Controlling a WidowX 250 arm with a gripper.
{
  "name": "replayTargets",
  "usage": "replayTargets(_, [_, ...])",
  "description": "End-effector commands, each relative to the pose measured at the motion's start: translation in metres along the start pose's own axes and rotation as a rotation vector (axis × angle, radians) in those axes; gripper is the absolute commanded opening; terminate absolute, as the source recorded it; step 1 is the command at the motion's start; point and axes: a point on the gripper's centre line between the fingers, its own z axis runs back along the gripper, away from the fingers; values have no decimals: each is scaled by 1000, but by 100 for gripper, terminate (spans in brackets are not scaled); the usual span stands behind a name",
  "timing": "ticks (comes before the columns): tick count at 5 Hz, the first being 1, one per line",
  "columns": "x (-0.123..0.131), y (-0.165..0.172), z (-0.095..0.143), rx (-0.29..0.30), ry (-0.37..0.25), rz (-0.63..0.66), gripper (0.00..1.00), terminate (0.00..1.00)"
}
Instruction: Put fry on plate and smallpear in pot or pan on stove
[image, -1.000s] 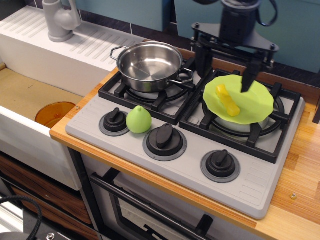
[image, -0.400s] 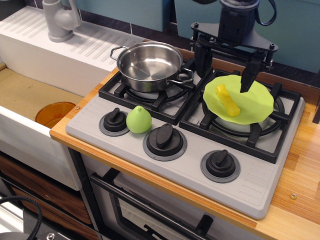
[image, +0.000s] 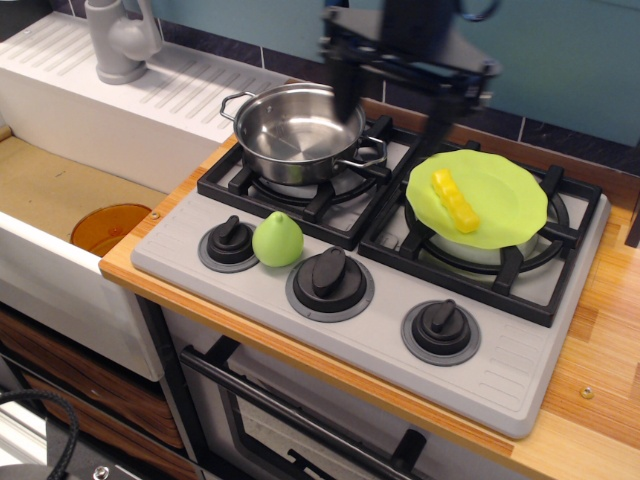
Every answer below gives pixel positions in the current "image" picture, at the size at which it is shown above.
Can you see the black right burner grate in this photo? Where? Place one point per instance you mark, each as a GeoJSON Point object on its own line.
{"type": "Point", "coordinates": [539, 281]}

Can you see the lime green plate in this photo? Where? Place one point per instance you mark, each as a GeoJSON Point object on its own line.
{"type": "Point", "coordinates": [508, 200]}

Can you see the green toy pear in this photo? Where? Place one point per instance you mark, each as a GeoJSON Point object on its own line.
{"type": "Point", "coordinates": [278, 241]}

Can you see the grey toy faucet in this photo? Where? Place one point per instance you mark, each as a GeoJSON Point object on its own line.
{"type": "Point", "coordinates": [122, 45]}

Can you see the white toy sink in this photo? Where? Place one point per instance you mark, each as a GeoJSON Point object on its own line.
{"type": "Point", "coordinates": [72, 144]}

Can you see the black burner grate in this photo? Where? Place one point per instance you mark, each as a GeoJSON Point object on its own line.
{"type": "Point", "coordinates": [337, 212]}
{"type": "Point", "coordinates": [539, 281]}

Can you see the oven door with handle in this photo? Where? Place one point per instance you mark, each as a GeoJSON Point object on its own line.
{"type": "Point", "coordinates": [280, 423]}

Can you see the stainless steel pot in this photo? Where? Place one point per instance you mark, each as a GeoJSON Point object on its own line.
{"type": "Point", "coordinates": [291, 134]}

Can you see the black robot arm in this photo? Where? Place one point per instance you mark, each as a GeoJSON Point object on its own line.
{"type": "Point", "coordinates": [415, 45]}

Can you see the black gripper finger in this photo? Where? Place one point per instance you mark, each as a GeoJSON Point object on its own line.
{"type": "Point", "coordinates": [346, 80]}
{"type": "Point", "coordinates": [444, 112]}

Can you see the black middle stove knob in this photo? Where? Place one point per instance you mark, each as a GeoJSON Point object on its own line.
{"type": "Point", "coordinates": [330, 287]}

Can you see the black right stove knob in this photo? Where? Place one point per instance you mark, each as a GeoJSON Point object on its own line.
{"type": "Point", "coordinates": [441, 333]}

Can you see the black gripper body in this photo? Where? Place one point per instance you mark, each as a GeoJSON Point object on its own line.
{"type": "Point", "coordinates": [414, 44]}

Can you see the grey toy stove top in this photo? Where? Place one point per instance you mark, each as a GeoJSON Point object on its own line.
{"type": "Point", "coordinates": [502, 386]}

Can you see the black left stove knob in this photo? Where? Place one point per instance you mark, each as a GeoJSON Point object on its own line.
{"type": "Point", "coordinates": [227, 247]}

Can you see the wooden drawer fronts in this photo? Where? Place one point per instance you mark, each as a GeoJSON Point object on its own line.
{"type": "Point", "coordinates": [117, 409]}

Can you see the yellow toy fry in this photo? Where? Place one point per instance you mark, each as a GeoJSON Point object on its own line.
{"type": "Point", "coordinates": [461, 212]}

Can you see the black left burner grate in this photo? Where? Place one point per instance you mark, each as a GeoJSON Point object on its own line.
{"type": "Point", "coordinates": [337, 212]}

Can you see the orange sink drain plug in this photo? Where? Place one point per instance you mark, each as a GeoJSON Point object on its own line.
{"type": "Point", "coordinates": [102, 229]}

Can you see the black stove knob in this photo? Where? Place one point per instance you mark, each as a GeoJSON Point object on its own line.
{"type": "Point", "coordinates": [227, 247]}
{"type": "Point", "coordinates": [441, 333]}
{"type": "Point", "coordinates": [330, 287]}

